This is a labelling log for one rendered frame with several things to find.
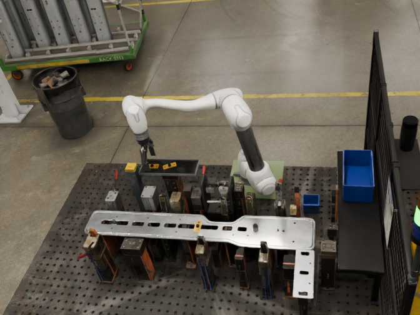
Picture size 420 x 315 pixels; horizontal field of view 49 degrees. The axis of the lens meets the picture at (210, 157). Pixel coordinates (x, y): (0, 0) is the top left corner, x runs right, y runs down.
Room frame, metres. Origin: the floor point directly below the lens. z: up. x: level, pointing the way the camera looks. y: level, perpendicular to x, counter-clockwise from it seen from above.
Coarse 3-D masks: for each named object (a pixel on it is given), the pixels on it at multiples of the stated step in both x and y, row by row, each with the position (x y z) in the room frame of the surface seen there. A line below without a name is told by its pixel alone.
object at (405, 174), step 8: (392, 128) 1.71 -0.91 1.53; (416, 144) 1.67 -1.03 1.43; (400, 152) 1.64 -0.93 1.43; (408, 152) 1.63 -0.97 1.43; (416, 152) 1.62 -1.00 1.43; (400, 160) 1.59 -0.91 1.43; (408, 160) 1.58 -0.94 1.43; (416, 160) 1.57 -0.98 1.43; (400, 168) 1.53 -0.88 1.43; (408, 168) 1.52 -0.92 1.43; (416, 168) 1.51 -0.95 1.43; (400, 176) 1.48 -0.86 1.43; (408, 176) 1.47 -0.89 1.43; (416, 176) 1.46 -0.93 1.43; (408, 184) 1.42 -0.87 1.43; (416, 184) 1.41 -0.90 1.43
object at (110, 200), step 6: (108, 192) 2.19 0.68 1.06; (114, 192) 2.18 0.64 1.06; (108, 198) 2.14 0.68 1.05; (114, 198) 2.12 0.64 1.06; (120, 198) 2.17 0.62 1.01; (108, 204) 2.12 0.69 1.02; (114, 204) 2.11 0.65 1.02; (120, 204) 2.15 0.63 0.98; (114, 210) 2.11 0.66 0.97; (120, 210) 2.12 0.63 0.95; (126, 222) 2.14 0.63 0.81
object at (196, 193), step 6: (192, 192) 2.02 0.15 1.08; (198, 192) 2.00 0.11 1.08; (192, 198) 1.97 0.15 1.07; (198, 198) 1.96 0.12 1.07; (192, 204) 1.98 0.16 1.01; (198, 204) 1.97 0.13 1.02; (198, 210) 1.97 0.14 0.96; (204, 210) 1.99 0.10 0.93; (204, 228) 1.97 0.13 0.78; (210, 228) 2.00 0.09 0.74
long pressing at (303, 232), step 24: (96, 216) 2.06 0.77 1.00; (120, 216) 2.02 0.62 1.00; (144, 216) 1.98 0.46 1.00; (168, 216) 1.94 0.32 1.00; (192, 216) 1.90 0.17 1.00; (264, 216) 1.78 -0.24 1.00; (192, 240) 1.72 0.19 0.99; (216, 240) 1.69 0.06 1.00; (240, 240) 1.65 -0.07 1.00; (264, 240) 1.61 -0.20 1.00; (288, 240) 1.58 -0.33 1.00; (312, 240) 1.55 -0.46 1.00
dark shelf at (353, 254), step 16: (352, 208) 1.68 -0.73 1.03; (368, 208) 1.66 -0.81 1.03; (352, 224) 1.57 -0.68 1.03; (368, 224) 1.55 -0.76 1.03; (352, 240) 1.47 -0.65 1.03; (368, 240) 1.45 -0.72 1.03; (352, 256) 1.38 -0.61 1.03; (368, 256) 1.36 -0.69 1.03; (352, 272) 1.30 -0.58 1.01; (368, 272) 1.28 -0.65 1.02; (384, 272) 1.25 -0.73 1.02
